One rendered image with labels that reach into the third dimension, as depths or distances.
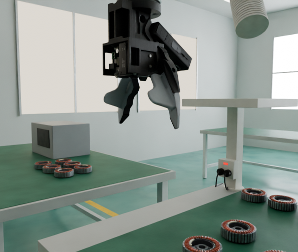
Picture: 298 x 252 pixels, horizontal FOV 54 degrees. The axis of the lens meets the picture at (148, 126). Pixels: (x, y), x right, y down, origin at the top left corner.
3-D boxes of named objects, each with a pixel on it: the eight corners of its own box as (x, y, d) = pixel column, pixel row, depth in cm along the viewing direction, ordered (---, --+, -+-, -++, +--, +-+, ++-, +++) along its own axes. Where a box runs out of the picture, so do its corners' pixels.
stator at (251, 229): (263, 239, 94) (264, 228, 93) (237, 247, 89) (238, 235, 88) (238, 226, 104) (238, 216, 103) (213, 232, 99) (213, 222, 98)
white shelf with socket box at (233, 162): (253, 221, 109) (257, 98, 105) (180, 196, 137) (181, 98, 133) (294, 200, 132) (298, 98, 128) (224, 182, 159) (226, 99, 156)
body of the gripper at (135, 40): (101, 79, 49) (100, 5, 47) (140, 82, 54) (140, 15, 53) (130, 77, 43) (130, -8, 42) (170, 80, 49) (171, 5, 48)
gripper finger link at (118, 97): (92, 114, 55) (108, 71, 50) (117, 114, 59) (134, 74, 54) (100, 125, 53) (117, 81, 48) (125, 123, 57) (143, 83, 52)
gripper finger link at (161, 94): (154, 131, 42) (131, 80, 46) (181, 128, 46) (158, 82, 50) (167, 120, 40) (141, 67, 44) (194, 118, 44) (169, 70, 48)
